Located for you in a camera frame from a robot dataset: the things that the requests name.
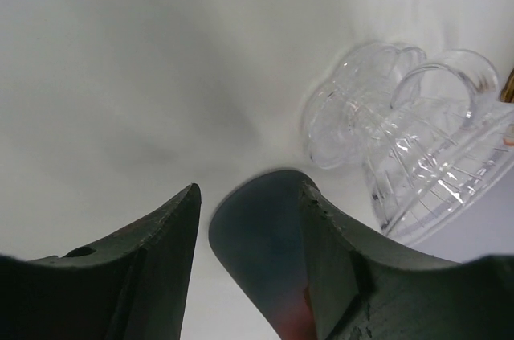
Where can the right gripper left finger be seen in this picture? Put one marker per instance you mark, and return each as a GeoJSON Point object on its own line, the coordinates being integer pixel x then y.
{"type": "Point", "coordinates": [131, 284]}

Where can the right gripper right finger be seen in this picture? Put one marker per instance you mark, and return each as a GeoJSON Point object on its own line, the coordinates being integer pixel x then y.
{"type": "Point", "coordinates": [363, 285]}

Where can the dark carafe with red lid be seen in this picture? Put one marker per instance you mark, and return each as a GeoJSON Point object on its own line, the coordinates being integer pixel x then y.
{"type": "Point", "coordinates": [255, 234]}

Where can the orange coffee filter box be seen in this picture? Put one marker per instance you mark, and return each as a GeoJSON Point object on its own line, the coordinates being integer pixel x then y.
{"type": "Point", "coordinates": [507, 92]}

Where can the clear glass dripper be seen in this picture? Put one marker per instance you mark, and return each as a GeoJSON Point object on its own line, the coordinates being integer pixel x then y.
{"type": "Point", "coordinates": [430, 133]}

